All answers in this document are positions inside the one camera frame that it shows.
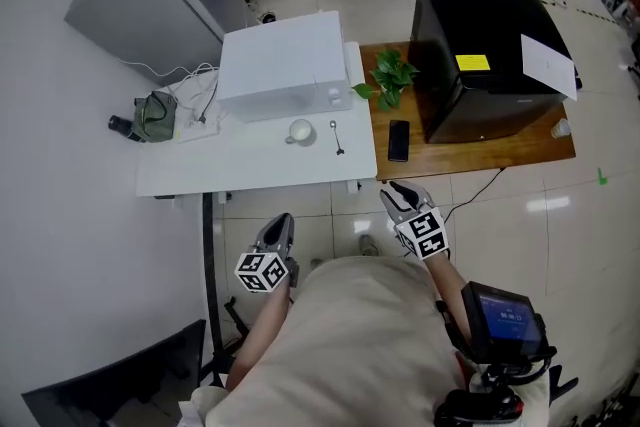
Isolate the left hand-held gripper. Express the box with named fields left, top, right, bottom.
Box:
left=234, top=213, right=301, bottom=295

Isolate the black smartphone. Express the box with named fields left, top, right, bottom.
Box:
left=387, top=118, right=412, bottom=164

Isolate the green fabric bag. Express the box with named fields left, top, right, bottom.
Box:
left=130, top=89, right=179, bottom=144

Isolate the white microwave oven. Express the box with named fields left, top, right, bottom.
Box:
left=215, top=10, right=355, bottom=124

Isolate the black device with red trim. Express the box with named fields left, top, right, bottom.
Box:
left=433, top=388, right=526, bottom=427

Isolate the black mini fridge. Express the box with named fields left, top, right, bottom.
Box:
left=408, top=0, right=584, bottom=146

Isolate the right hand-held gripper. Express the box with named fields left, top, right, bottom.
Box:
left=379, top=180, right=450, bottom=262

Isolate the black cable with plug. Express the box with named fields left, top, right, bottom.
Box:
left=196, top=77, right=222, bottom=126

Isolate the white power strip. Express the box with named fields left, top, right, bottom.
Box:
left=176, top=116, right=222, bottom=144

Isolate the black table leg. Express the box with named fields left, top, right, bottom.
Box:
left=199, top=192, right=237, bottom=389

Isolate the grey metal cabinet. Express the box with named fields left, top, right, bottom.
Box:
left=63, top=0, right=249, bottom=87

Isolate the black floor cable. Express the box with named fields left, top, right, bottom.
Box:
left=441, top=166, right=508, bottom=227

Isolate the person's beige shirt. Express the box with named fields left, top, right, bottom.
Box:
left=179, top=255, right=552, bottom=427

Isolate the green potted plant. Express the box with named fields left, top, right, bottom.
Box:
left=350, top=48, right=422, bottom=113

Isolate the metal spoon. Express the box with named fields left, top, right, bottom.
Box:
left=328, top=119, right=347, bottom=157

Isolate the person's left forearm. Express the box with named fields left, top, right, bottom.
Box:
left=225, top=281, right=292, bottom=392

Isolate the person's right forearm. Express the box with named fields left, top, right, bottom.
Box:
left=424, top=254, right=477, bottom=342

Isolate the white mug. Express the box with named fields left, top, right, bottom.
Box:
left=284, top=117, right=318, bottom=148

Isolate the white cable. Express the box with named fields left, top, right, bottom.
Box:
left=119, top=59, right=222, bottom=126

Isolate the white paper sheet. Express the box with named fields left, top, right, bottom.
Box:
left=519, top=33, right=579, bottom=103

